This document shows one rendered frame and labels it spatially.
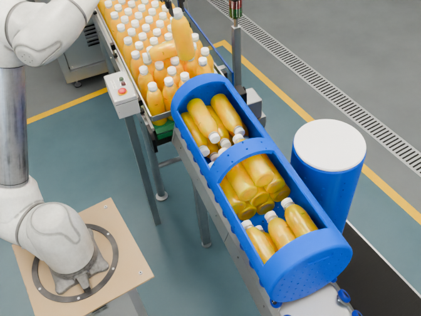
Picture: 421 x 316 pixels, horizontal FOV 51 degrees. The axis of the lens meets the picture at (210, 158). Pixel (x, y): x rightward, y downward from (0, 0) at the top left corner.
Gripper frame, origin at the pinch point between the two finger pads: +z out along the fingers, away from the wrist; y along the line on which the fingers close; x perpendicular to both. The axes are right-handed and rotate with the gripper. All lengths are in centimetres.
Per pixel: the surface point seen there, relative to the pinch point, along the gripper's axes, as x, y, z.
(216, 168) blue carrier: -57, -16, 23
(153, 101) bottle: -1.1, -19.6, 40.6
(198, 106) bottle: -25.1, -7.4, 28.7
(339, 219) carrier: -77, 28, 76
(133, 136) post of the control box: 7, -33, 66
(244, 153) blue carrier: -60, -7, 18
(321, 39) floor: 104, 162, 176
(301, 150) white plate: -56, 20, 41
